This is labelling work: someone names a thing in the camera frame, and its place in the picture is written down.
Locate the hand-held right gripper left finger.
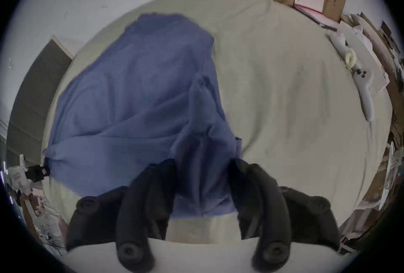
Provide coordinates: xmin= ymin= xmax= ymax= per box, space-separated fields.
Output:
xmin=66 ymin=158 xmax=177 ymax=273

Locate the pink paper sheet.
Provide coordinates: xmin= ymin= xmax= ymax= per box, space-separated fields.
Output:
xmin=294 ymin=4 xmax=340 ymax=29

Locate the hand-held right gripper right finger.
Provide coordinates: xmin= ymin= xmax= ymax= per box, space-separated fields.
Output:
xmin=228 ymin=158 xmax=342 ymax=273

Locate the blue shirt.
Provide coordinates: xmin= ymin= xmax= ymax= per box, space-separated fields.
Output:
xmin=43 ymin=13 xmax=243 ymax=218

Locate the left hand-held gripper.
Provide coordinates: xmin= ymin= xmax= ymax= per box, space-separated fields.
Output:
xmin=6 ymin=154 xmax=50 ymax=196

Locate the pale yellow ring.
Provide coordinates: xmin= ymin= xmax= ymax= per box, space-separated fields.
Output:
xmin=345 ymin=48 xmax=358 ymax=69

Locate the grey-brown wooden panel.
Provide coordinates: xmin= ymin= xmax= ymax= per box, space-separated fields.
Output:
xmin=6 ymin=35 xmax=75 ymax=168

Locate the person's left hand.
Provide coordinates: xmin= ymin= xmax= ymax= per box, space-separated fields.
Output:
xmin=20 ymin=194 xmax=43 ymax=236

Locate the pile of flattened cartons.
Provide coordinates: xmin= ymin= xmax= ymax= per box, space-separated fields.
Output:
xmin=342 ymin=12 xmax=404 ymax=237

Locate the white hand controller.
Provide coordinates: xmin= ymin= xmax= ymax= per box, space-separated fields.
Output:
xmin=328 ymin=30 xmax=348 ymax=58
xmin=352 ymin=67 xmax=377 ymax=122

